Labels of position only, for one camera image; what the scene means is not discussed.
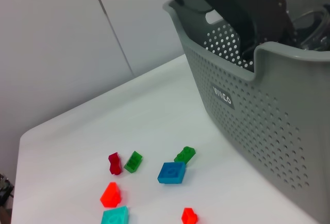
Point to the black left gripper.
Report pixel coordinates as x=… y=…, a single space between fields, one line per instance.
x=245 y=9

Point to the glass teacup with black sleeve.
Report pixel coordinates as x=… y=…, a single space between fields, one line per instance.
x=317 y=28

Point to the blue building block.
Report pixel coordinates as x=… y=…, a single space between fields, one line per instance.
x=171 y=172

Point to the dark red building block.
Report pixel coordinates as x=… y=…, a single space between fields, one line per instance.
x=115 y=163

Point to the large orange-red sloped block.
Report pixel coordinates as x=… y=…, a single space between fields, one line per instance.
x=111 y=194

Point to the grey perforated storage bin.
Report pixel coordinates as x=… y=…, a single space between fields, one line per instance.
x=257 y=131

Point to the green building block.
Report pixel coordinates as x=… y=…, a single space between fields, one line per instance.
x=184 y=154
x=133 y=162

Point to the small red cube block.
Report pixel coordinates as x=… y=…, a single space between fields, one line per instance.
x=189 y=216

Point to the teal square building block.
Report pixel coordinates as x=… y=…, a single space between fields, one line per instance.
x=114 y=216

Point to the black keyboard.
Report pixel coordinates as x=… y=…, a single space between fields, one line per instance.
x=3 y=188

